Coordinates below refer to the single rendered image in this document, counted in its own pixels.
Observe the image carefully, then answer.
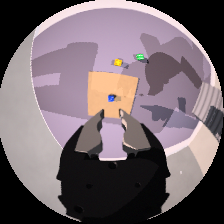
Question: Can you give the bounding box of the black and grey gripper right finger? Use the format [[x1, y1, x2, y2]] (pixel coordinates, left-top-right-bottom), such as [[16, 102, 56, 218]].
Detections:
[[119, 108, 171, 178]]

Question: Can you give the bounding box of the yellow die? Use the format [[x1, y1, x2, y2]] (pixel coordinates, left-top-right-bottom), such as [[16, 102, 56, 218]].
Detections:
[[114, 59, 122, 66]]

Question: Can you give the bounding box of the peach square mat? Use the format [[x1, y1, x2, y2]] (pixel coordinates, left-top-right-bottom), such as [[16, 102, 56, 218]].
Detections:
[[88, 72, 138, 118]]

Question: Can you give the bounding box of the green die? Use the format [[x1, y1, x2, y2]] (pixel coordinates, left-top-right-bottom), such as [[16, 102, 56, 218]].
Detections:
[[136, 54, 144, 60]]

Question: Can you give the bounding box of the blue die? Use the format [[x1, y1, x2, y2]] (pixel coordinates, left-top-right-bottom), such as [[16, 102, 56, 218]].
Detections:
[[108, 95, 114, 102]]

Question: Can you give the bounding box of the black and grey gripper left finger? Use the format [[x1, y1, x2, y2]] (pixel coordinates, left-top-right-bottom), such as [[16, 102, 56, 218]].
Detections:
[[56, 109, 104, 181]]

